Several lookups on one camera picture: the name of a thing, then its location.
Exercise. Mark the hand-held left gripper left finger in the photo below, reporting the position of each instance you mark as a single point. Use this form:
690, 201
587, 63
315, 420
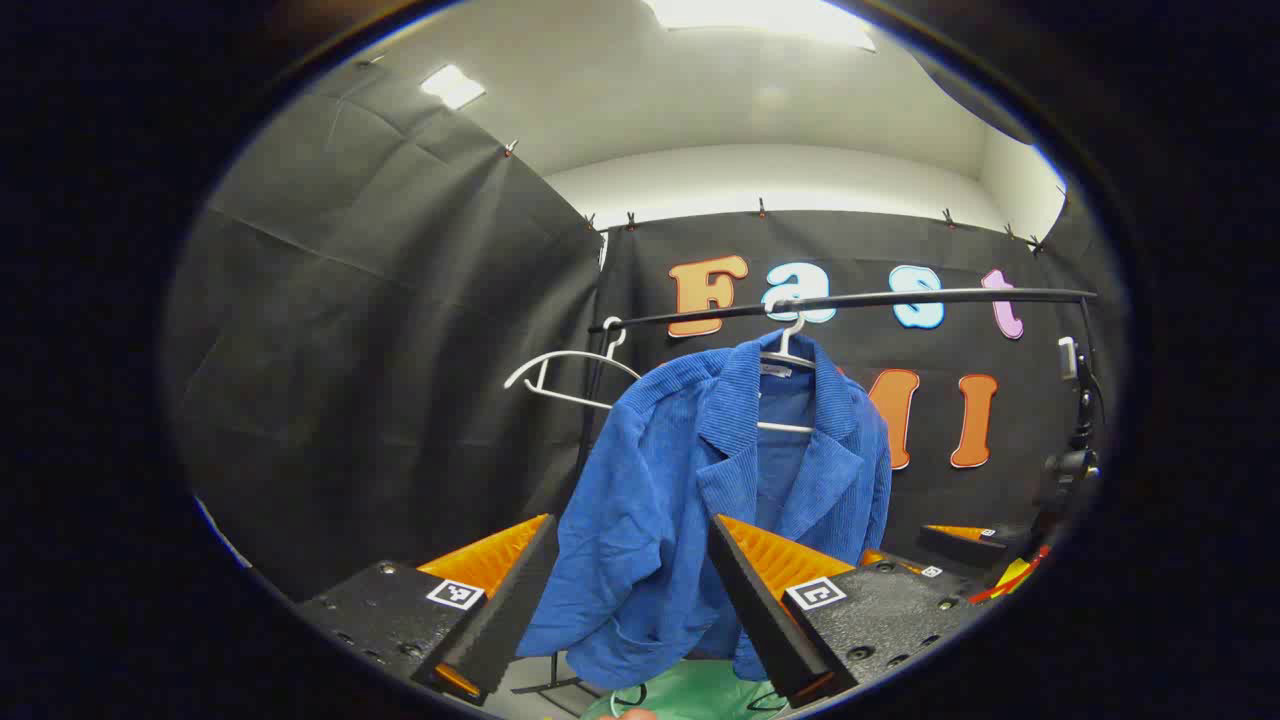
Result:
500, 620

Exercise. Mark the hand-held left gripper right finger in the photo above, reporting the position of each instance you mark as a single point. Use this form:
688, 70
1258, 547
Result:
760, 610

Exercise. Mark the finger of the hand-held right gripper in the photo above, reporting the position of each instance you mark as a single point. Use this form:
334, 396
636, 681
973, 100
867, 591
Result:
965, 545
925, 572

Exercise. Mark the green laundry hamper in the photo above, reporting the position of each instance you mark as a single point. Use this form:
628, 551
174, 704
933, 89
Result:
700, 692

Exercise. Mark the black metal clothes rack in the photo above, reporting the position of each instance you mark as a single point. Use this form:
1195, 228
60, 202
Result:
900, 297

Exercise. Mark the white plastic clothes hanger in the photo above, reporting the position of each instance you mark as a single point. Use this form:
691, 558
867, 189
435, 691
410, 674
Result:
790, 355
580, 352

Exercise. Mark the ceiling light panel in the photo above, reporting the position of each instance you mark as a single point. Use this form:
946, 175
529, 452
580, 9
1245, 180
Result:
760, 18
452, 87

